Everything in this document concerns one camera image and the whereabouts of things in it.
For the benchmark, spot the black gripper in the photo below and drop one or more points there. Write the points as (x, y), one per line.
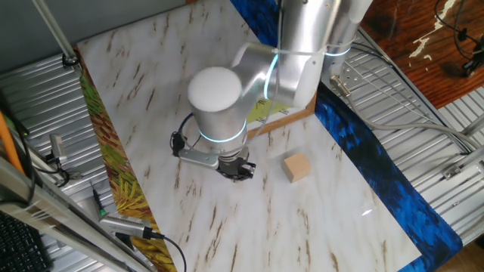
(234, 164)

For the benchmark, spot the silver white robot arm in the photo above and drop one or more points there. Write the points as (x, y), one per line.
(215, 113)

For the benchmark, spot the light wooden cube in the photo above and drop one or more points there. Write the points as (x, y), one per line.
(296, 168)

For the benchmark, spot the white marble pattern mat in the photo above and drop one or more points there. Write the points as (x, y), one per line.
(246, 226)

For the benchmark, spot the yellow green painted cloth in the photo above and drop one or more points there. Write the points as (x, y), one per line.
(113, 158)

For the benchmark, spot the blue painted cloth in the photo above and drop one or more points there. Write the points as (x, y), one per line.
(378, 162)

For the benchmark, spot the green black screwdriver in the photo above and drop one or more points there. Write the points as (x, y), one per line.
(97, 200)

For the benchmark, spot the dark brown wooden table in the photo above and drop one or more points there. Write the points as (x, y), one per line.
(397, 68)

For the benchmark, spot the slanted aluminium pole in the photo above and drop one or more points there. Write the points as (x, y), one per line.
(56, 34)

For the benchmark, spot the black keyboard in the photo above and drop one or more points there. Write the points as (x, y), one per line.
(19, 245)

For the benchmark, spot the orange pole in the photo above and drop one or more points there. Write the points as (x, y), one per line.
(7, 140)

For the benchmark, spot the grey black device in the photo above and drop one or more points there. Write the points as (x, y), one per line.
(474, 66)

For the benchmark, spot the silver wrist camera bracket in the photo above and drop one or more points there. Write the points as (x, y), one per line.
(198, 158)

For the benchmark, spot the wooden picture frame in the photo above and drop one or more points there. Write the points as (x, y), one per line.
(291, 118)

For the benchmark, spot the silver ribbed camera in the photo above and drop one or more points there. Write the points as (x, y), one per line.
(125, 224)

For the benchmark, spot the black camera bracket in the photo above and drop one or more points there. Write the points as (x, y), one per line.
(125, 241)

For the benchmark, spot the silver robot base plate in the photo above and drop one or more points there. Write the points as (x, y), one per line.
(351, 75)

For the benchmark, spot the aluminium frame beam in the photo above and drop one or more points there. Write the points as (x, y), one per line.
(38, 208)

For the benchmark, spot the aluminium profile rail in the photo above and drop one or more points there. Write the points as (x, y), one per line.
(469, 158)

